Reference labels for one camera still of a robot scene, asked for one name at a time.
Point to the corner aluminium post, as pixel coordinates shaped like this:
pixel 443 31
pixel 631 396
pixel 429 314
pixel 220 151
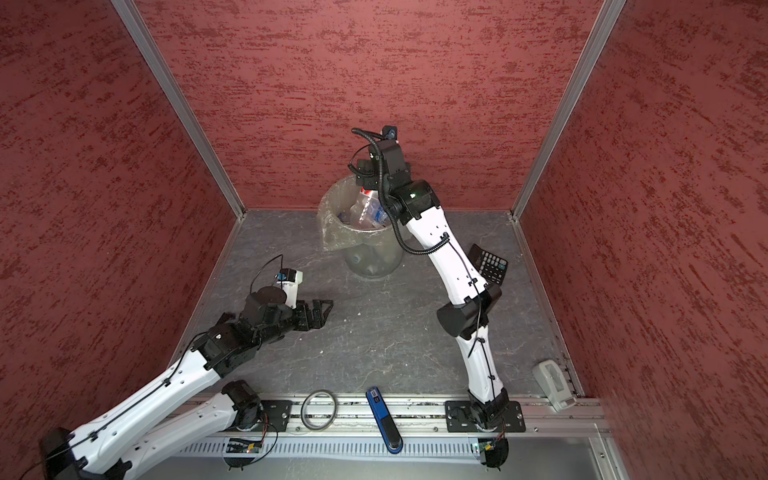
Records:
pixel 136 27
pixel 601 30

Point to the right corner aluminium post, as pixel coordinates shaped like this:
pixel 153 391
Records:
pixel 601 30

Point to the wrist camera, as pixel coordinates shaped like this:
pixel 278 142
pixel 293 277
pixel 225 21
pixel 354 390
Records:
pixel 289 281
pixel 389 133

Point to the right small circuit board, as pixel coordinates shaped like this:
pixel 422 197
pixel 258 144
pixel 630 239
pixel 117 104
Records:
pixel 493 453

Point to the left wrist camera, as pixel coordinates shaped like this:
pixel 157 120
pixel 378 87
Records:
pixel 289 281

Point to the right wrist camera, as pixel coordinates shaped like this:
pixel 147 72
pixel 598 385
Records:
pixel 389 133

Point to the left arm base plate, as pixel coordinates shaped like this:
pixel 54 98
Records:
pixel 272 415

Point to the aluminium front rail frame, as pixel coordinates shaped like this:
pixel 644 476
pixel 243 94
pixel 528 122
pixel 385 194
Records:
pixel 343 428

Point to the grey white device by rail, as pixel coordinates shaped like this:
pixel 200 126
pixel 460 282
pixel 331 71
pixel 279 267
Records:
pixel 551 379

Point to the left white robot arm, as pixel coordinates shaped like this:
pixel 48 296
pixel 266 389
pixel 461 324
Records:
pixel 138 433

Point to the small circuit board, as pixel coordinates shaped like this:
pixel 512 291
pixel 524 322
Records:
pixel 239 453
pixel 493 453

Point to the left corner aluminium post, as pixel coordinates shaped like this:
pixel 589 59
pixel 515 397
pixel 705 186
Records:
pixel 136 27

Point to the left small circuit board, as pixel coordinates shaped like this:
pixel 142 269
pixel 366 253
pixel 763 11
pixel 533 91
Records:
pixel 239 453

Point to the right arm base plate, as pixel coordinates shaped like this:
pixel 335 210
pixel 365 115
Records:
pixel 459 419

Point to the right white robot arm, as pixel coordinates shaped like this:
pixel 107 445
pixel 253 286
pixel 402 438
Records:
pixel 421 229

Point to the clear plastic bin liner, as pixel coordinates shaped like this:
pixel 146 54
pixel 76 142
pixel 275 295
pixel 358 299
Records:
pixel 341 225

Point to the grey plastic waste bin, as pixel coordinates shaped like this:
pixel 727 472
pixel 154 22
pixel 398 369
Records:
pixel 371 262

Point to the black desk calculator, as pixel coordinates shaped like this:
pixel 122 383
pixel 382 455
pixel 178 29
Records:
pixel 492 267

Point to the blue black handheld tool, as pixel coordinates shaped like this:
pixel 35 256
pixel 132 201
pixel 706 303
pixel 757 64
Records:
pixel 387 427

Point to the red white label bottle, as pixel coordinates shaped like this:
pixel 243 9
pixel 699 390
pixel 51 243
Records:
pixel 367 212

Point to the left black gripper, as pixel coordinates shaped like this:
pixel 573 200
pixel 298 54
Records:
pixel 303 309

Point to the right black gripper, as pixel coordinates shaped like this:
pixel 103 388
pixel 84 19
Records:
pixel 368 173

